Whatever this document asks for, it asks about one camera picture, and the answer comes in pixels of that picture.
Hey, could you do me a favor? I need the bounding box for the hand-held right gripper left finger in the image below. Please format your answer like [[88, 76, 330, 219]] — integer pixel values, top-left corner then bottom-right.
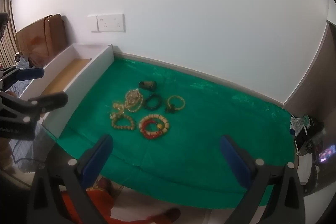
[[26, 134, 114, 224]]

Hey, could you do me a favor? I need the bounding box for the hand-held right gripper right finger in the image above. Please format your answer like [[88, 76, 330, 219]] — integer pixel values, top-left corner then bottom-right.
[[220, 135, 306, 224]]

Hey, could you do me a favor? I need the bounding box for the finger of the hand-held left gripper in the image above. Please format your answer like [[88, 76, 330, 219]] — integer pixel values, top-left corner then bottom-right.
[[0, 91, 69, 119], [0, 67, 45, 83]]

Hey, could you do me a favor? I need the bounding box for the tan wooden bead bracelet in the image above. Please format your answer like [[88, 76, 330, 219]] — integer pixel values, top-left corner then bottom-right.
[[110, 112, 136, 131]]

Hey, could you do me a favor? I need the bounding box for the gold chain necklace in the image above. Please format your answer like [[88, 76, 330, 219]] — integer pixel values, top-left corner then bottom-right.
[[110, 101, 126, 115]]

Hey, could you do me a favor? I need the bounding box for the white cardboard box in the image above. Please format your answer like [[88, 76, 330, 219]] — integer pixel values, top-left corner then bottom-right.
[[20, 43, 115, 138]]

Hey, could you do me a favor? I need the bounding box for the red bead bracelet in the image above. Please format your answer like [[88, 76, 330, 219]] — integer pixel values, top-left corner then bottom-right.
[[140, 120, 163, 139]]

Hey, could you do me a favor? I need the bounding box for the cream bead bracelet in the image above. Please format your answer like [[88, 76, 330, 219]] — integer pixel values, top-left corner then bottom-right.
[[139, 114, 170, 135]]

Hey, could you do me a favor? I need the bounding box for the person's left forearm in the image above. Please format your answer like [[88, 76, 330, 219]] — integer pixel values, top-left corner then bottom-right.
[[0, 139, 15, 172]]

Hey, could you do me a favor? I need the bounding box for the grey checked blanket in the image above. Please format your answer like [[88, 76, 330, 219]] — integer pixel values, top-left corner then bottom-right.
[[5, 55, 36, 98]]

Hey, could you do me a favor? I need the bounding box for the striped curtain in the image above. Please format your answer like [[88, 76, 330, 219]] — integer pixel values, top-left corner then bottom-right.
[[0, 0, 16, 67]]

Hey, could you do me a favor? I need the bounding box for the brown wooden headboard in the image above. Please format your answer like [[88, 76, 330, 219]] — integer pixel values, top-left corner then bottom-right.
[[15, 13, 67, 67]]

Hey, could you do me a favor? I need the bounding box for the green cloth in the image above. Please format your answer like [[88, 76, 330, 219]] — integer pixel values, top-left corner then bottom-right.
[[54, 52, 297, 207]]

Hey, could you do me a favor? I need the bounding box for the orange red garment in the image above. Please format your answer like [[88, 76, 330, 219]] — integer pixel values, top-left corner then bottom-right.
[[60, 178, 181, 224]]

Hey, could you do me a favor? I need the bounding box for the white green packet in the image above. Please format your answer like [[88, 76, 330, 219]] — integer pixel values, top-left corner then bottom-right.
[[290, 116, 311, 135]]

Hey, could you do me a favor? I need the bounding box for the dark brown bangle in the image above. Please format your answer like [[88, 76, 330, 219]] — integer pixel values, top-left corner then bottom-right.
[[139, 80, 158, 90]]

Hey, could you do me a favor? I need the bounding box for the black bag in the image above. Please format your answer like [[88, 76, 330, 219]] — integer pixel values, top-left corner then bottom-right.
[[297, 119, 326, 156]]

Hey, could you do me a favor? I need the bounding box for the lit screen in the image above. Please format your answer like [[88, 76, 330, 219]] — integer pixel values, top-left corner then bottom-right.
[[319, 145, 336, 163]]

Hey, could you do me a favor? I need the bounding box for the black cable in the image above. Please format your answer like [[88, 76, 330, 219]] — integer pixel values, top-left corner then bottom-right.
[[12, 156, 48, 174]]

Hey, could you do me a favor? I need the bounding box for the gold bead bracelet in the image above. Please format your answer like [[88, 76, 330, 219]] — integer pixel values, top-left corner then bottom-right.
[[125, 89, 144, 113]]

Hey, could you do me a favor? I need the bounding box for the yellow bangle bracelet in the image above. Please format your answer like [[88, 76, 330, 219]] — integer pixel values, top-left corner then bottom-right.
[[166, 95, 186, 111]]

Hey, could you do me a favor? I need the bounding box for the white wall switch plate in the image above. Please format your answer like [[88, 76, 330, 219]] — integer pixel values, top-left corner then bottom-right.
[[87, 14, 99, 32]]

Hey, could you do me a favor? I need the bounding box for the white wall socket panel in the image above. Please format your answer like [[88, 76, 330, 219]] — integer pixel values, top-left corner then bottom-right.
[[97, 13, 125, 32]]

